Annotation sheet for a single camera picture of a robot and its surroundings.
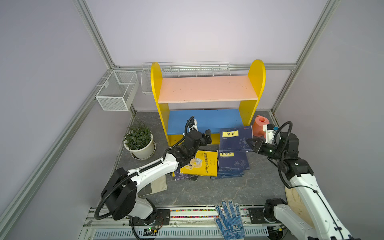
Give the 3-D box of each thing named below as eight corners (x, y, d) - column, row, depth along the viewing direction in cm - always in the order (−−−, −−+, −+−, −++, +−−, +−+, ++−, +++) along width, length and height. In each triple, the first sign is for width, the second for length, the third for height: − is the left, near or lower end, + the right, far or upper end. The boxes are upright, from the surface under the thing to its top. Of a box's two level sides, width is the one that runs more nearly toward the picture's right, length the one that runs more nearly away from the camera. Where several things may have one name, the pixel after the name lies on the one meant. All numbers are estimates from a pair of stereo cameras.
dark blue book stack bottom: (210, 179, 87) (210, 177, 85) (209, 171, 90) (209, 170, 88) (249, 176, 88) (250, 174, 86) (246, 168, 91) (247, 166, 89)
